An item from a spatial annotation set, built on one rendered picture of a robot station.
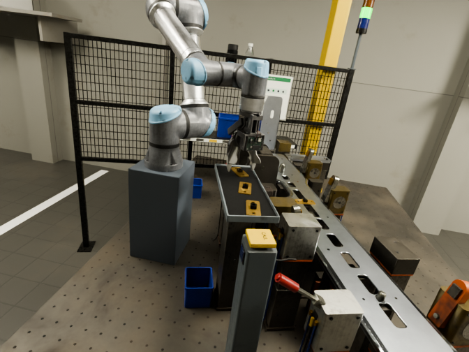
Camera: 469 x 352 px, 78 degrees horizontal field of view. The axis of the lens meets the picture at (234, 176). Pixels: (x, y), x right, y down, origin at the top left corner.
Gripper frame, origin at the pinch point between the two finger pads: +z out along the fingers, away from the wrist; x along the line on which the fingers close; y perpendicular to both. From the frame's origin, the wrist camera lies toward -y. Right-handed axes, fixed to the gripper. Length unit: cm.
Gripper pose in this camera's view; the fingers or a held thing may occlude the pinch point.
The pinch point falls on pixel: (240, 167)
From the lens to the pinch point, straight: 101.2
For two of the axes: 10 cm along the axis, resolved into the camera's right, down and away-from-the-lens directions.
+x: 9.1, -0.5, 4.1
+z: -1.2, 9.2, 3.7
